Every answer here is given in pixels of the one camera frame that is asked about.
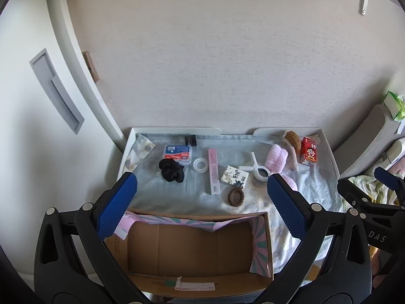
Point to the red drink carton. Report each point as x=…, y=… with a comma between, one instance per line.
x=308, y=153

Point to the brown wooden block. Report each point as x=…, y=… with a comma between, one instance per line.
x=91, y=68

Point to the white door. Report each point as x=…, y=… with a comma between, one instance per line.
x=31, y=152

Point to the long pink cosmetic box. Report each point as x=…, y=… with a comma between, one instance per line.
x=213, y=171

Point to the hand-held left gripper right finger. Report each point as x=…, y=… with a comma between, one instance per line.
x=286, y=205

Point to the grey chair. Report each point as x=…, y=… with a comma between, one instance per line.
x=370, y=136

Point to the pale blue floral cloth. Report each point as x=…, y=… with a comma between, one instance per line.
x=196, y=193

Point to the clear tape roll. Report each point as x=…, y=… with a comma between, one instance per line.
x=194, y=165

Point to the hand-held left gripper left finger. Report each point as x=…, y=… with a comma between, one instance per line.
x=117, y=205

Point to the pink fuzzy hair band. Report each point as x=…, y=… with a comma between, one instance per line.
x=289, y=180

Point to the green tissue pack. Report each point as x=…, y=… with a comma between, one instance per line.
x=392, y=103

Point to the white plastic clip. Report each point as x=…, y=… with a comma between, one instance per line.
x=254, y=161

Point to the brown cardboard box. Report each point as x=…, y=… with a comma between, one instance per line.
x=189, y=247

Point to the brown plush toy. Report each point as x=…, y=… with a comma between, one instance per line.
x=292, y=139

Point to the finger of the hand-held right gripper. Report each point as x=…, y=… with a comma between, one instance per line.
x=386, y=177
x=348, y=191

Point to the small floral print box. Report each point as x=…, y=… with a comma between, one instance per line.
x=234, y=176

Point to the black binder clip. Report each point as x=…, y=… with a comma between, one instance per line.
x=190, y=140

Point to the black scrunchie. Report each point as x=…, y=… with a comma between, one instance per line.
x=171, y=171

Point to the pale yellow floral blanket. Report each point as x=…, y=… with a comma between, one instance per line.
x=376, y=186

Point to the blue and red packet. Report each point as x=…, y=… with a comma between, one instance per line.
x=177, y=153

